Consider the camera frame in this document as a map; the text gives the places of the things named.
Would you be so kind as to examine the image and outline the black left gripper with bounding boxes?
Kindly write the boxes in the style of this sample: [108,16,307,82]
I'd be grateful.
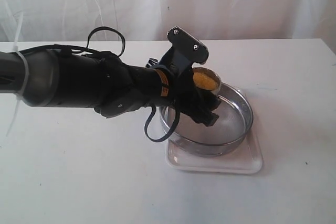
[146,46,220,126]

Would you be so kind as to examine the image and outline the yellow millet grains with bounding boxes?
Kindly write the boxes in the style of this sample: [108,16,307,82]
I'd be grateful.
[193,69,221,92]

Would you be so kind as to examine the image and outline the small stainless steel cup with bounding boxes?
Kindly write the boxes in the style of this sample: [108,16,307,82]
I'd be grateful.
[191,67,223,98]

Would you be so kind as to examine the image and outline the round steel mesh sieve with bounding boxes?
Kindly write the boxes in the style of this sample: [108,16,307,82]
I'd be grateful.
[168,83,254,157]

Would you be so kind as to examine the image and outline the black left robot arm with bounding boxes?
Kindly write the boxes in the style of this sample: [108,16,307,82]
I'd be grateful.
[1,45,220,126]

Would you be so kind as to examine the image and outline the white square plastic tray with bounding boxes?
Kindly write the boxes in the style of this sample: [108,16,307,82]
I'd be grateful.
[165,89,264,175]

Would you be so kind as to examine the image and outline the white backdrop curtain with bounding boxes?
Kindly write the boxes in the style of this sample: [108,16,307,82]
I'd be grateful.
[1,0,335,47]

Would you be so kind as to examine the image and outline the white zip tie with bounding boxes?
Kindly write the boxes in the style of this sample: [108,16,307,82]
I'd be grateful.
[5,11,30,137]

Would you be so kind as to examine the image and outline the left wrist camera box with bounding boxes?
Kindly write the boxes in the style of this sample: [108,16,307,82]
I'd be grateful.
[167,26,209,65]

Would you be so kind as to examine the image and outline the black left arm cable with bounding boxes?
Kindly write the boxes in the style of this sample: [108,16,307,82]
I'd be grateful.
[47,26,182,145]

